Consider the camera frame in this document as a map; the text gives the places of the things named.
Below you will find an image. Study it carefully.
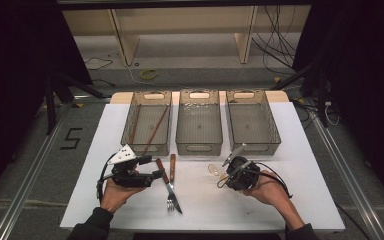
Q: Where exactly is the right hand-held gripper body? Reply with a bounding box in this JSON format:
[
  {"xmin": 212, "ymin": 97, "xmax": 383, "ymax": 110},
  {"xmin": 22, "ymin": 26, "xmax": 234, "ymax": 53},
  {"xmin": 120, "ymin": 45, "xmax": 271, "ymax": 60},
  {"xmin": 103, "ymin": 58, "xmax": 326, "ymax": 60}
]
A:
[{"xmin": 222, "ymin": 143, "xmax": 261, "ymax": 192}]

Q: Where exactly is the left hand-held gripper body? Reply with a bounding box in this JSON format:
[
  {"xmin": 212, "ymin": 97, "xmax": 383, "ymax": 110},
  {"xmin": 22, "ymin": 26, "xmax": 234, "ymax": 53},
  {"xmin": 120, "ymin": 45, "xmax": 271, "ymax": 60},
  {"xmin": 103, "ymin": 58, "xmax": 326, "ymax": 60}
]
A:
[{"xmin": 107, "ymin": 144, "xmax": 155, "ymax": 189}]

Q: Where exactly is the fork with wooden handle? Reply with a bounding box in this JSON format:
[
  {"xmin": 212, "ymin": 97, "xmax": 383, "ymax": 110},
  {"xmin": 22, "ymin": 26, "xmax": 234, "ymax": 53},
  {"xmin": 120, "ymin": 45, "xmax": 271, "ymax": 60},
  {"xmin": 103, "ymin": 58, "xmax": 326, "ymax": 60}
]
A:
[{"xmin": 166, "ymin": 153, "xmax": 177, "ymax": 213}]

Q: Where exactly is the knife with wooden handle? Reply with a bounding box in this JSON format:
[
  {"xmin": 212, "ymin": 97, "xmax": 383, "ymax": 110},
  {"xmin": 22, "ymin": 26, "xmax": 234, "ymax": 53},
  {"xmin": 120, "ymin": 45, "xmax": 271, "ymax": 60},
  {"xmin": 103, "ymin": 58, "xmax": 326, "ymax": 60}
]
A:
[{"xmin": 155, "ymin": 158, "xmax": 183, "ymax": 215}]

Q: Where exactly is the smoky clear plastic bin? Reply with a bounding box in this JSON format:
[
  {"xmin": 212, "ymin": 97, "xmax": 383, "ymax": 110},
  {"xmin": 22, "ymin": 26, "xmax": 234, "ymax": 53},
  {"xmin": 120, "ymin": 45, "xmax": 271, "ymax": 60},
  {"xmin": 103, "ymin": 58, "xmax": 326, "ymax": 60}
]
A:
[
  {"xmin": 225, "ymin": 89, "xmax": 282, "ymax": 157},
  {"xmin": 120, "ymin": 90, "xmax": 173, "ymax": 157},
  {"xmin": 175, "ymin": 89, "xmax": 224, "ymax": 157}
]

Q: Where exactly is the clear spoon with tan handle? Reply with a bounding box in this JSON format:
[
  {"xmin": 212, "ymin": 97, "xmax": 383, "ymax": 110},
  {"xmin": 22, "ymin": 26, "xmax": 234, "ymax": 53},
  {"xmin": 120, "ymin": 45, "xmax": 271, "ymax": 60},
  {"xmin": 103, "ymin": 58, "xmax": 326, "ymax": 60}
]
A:
[{"xmin": 208, "ymin": 163, "xmax": 230, "ymax": 180}]

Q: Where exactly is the person's left hand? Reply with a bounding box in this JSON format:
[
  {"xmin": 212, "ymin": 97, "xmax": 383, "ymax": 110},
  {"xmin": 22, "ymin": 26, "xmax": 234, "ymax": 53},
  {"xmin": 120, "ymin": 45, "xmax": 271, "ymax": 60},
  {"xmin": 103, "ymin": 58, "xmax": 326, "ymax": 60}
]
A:
[{"xmin": 100, "ymin": 179, "xmax": 147, "ymax": 214}]

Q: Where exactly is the person's right hand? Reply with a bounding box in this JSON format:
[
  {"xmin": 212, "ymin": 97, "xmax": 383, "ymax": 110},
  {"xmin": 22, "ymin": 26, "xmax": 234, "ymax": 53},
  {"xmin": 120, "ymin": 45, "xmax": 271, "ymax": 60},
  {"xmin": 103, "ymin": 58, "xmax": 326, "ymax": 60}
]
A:
[{"xmin": 243, "ymin": 170, "xmax": 293, "ymax": 210}]

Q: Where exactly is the white table cover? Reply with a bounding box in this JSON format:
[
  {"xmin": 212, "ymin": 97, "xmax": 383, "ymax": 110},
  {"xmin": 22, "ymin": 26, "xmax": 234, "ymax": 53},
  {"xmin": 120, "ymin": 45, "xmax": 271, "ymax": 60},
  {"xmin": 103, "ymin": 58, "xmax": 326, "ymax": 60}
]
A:
[{"xmin": 59, "ymin": 101, "xmax": 346, "ymax": 233}]

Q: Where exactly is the yellow tape roll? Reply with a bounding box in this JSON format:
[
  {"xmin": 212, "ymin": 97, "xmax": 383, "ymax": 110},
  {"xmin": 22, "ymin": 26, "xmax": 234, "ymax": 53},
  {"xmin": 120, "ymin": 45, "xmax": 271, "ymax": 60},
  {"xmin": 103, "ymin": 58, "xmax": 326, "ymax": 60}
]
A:
[{"xmin": 139, "ymin": 68, "xmax": 159, "ymax": 81}]

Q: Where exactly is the black metal stand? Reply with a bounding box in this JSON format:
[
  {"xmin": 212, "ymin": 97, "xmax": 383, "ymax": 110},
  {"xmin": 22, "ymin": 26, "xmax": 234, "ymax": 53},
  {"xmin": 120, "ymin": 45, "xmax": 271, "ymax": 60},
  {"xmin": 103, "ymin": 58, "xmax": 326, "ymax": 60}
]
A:
[
  {"xmin": 271, "ymin": 63, "xmax": 330, "ymax": 128},
  {"xmin": 44, "ymin": 71, "xmax": 109, "ymax": 136}
]

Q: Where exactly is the light wooden desk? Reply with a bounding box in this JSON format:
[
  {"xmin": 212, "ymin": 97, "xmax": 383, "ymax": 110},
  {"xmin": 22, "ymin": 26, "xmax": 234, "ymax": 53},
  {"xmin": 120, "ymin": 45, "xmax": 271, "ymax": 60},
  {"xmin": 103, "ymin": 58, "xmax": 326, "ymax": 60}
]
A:
[{"xmin": 61, "ymin": 4, "xmax": 312, "ymax": 67}]

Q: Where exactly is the dark curtain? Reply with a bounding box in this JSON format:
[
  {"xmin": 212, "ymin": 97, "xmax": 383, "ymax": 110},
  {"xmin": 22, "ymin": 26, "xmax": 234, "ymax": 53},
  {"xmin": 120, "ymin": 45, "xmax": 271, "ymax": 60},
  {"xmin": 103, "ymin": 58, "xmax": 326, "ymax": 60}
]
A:
[
  {"xmin": 293, "ymin": 0, "xmax": 384, "ymax": 214},
  {"xmin": 0, "ymin": 0, "xmax": 93, "ymax": 208}
]

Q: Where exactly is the left hand-held gripper cable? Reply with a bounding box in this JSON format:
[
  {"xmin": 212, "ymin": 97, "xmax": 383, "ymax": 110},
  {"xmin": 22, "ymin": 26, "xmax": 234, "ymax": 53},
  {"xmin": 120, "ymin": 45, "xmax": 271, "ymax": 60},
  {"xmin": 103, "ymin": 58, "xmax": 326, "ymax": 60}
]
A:
[{"xmin": 96, "ymin": 151, "xmax": 119, "ymax": 201}]

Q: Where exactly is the hand-held gripper cable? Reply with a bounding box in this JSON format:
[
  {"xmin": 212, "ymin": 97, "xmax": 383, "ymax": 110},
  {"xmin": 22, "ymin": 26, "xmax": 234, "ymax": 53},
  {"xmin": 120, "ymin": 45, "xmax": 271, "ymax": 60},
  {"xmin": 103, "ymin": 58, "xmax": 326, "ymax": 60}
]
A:
[
  {"xmin": 96, "ymin": 151, "xmax": 119, "ymax": 201},
  {"xmin": 255, "ymin": 161, "xmax": 294, "ymax": 199}
]

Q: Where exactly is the right hand-held gripper cable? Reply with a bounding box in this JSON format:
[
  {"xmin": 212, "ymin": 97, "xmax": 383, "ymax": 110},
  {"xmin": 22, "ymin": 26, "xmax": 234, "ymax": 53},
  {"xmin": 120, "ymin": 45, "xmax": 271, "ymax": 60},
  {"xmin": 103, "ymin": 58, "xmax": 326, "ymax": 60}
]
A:
[{"xmin": 255, "ymin": 161, "xmax": 294, "ymax": 199}]

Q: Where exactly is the white floor cable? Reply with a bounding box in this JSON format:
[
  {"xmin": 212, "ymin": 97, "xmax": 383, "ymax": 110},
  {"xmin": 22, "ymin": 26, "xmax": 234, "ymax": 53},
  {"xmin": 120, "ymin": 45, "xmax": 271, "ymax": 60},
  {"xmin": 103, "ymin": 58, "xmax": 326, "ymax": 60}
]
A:
[{"xmin": 123, "ymin": 63, "xmax": 149, "ymax": 87}]

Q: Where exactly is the white looped cable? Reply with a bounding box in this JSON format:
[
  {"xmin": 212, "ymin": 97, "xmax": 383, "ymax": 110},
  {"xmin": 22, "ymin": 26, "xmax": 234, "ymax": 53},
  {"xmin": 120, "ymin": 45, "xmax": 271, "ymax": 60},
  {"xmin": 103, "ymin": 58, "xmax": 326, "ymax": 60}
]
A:
[{"xmin": 324, "ymin": 101, "xmax": 342, "ymax": 127}]

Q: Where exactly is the aluminium floor rail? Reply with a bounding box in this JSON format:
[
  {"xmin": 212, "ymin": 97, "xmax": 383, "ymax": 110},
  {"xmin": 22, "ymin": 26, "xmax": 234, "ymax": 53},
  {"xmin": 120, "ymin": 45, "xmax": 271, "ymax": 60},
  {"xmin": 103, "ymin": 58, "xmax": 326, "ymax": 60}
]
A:
[
  {"xmin": 0, "ymin": 103, "xmax": 72, "ymax": 240},
  {"xmin": 308, "ymin": 103, "xmax": 384, "ymax": 240}
]

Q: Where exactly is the thin black floor cable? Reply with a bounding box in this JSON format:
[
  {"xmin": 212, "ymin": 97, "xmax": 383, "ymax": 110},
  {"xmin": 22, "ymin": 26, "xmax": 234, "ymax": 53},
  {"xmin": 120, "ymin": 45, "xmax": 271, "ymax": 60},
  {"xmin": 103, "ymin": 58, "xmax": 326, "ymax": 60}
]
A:
[{"xmin": 83, "ymin": 57, "xmax": 114, "ymax": 71}]

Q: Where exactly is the bundle of black cables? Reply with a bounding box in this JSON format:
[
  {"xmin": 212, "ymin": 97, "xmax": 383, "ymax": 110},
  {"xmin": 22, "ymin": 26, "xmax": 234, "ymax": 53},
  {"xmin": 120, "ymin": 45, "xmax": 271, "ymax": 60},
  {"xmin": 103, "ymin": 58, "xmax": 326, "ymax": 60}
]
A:
[{"xmin": 251, "ymin": 4, "xmax": 298, "ymax": 76}]

